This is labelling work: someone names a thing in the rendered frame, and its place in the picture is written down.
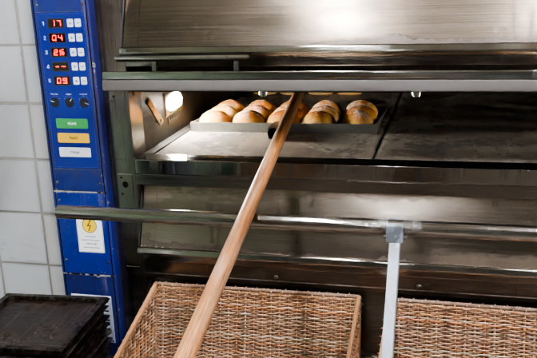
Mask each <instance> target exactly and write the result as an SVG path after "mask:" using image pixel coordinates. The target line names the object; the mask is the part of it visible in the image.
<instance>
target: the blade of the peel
mask: <svg viewBox="0 0 537 358"><path fill-rule="evenodd" d="M341 108H342V110H343V115H344V111H345V110H346V108H347V107H341ZM377 110H378V114H377V119H376V121H375V122H374V124H342V118H343V115H342V116H341V117H340V121H339V122H338V123H337V124H323V123H292V125H291V127H290V130H289V133H368V134H376V133H377V131H378V129H379V127H380V124H381V122H382V120H383V118H384V115H385V113H386V110H387V108H377ZM199 121H200V118H199V119H197V120H195V121H191V122H190V129H191V131H200V132H256V133H267V132H268V127H269V126H270V125H271V124H272V123H251V122H199Z"/></svg>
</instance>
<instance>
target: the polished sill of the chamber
mask: <svg viewBox="0 0 537 358"><path fill-rule="evenodd" d="M263 158H264V157H251V156H218V155H186V154H154V153H144V154H142V155H141V156H140V157H138V158H136V159H135V168H136V173H140V174H165V175H191V176H216V177H255V176H256V174H257V171H258V169H259V167H260V165H261V162H262V160H263ZM270 178H291V179H316V180H341V181H390V182H415V183H441V184H466V185H515V186H537V163H509V162H476V161H413V160H380V159H347V158H315V157H278V158H277V160H276V164H275V166H274V168H273V171H272V173H271V176H270Z"/></svg>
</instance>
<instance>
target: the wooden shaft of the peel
mask: <svg viewBox="0 0 537 358"><path fill-rule="evenodd" d="M303 96H304V93H292V96H291V98H290V100H289V102H288V105H287V107H286V109H285V111H284V114H283V116H282V118H281V120H280V123H279V125H278V126H277V128H276V132H275V133H274V135H273V138H272V140H271V142H270V144H269V147H268V149H267V151H266V153H265V156H264V158H263V160H262V162H261V165H260V167H259V169H258V171H257V174H256V176H255V177H254V180H253V183H252V184H251V187H250V189H249V191H248V193H247V196H246V198H245V200H244V202H243V205H242V206H241V209H240V212H239V213H238V215H237V218H236V220H235V222H234V224H233V227H232V229H231V231H230V233H229V236H228V238H227V240H226V242H225V245H224V247H223V249H222V250H221V254H220V256H219V257H218V259H217V263H216V264H215V266H214V268H213V271H212V273H211V275H210V278H209V280H208V282H207V284H206V286H205V289H204V291H203V293H202V295H201V298H200V300H199V302H198V304H197V306H196V308H195V311H194V313H193V315H192V317H191V320H190V322H189V324H188V327H187V329H186V330H185V333H184V335H183V337H182V339H181V342H180V344H179V346H178V348H177V351H176V353H175V355H174V357H173V358H196V356H197V353H198V351H199V348H200V346H201V343H202V341H203V339H204V337H205V334H206V331H207V329H208V327H209V324H210V321H211V319H212V317H213V314H214V312H215V310H216V307H217V304H218V302H219V300H220V298H221V294H222V293H223V290H224V288H225V285H226V283H227V280H228V278H229V275H230V273H231V271H232V269H233V266H234V263H235V261H236V258H237V256H238V253H239V252H240V249H241V246H242V244H243V242H244V239H245V236H246V234H247V232H248V230H249V226H250V225H251V222H252V220H253V217H254V215H255V212H256V210H257V207H258V205H259V203H260V200H261V198H262V195H263V193H264V190H265V187H266V185H267V184H268V181H269V178H270V176H271V173H272V171H273V168H274V166H275V164H276V160H277V158H278V157H279V154H280V151H281V149H282V146H283V144H284V141H285V139H286V137H287V135H288V132H289V130H290V127H291V125H292V122H293V119H294V117H295V116H296V112H297V110H298V108H299V105H300V102H301V100H302V98H303Z"/></svg>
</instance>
